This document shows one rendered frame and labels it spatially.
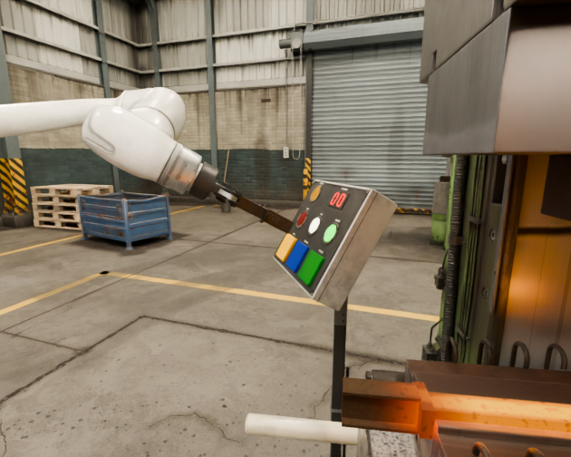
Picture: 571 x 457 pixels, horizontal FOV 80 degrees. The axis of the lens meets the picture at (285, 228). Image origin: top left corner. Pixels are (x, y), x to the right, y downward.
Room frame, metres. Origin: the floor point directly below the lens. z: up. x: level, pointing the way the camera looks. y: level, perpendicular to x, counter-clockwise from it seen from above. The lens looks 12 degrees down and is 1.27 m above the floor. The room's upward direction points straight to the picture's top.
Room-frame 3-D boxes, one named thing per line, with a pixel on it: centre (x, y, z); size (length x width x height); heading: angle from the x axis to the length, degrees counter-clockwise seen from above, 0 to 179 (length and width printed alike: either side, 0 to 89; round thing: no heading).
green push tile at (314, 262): (0.78, -0.06, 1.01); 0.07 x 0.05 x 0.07; 17
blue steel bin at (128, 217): (5.24, 2.50, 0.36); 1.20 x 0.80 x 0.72; 59
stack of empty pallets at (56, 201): (6.51, 4.05, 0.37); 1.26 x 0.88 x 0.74; 71
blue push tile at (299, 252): (0.88, -0.03, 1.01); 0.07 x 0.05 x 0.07; 17
